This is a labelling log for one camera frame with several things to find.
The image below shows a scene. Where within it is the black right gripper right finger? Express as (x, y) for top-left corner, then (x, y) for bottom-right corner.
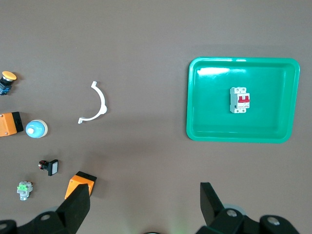
(195, 182), (300, 234)

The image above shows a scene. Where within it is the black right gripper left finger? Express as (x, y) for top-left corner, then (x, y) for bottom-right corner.
(0, 183), (91, 234)

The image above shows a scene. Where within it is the white circuit breaker red switch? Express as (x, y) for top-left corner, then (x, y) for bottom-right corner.
(229, 86), (251, 115)

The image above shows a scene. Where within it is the orange push button box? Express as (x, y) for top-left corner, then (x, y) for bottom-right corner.
(64, 171), (98, 200)
(0, 111), (24, 137)

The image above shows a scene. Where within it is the black square push button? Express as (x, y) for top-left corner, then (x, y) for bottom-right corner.
(38, 159), (59, 177)

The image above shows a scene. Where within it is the blue dome buzzer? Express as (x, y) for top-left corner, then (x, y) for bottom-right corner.
(25, 119), (49, 139)

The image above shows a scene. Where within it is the green plastic tray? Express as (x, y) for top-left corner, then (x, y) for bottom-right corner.
(186, 57), (301, 144)

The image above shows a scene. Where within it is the yellow mushroom push button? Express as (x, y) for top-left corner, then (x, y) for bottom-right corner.
(0, 71), (18, 96)

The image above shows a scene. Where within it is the grey switch green top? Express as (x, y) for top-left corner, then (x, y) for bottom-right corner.
(16, 180), (34, 201)

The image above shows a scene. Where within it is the small white half-ring clamp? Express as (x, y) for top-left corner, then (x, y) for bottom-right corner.
(78, 80), (108, 125)

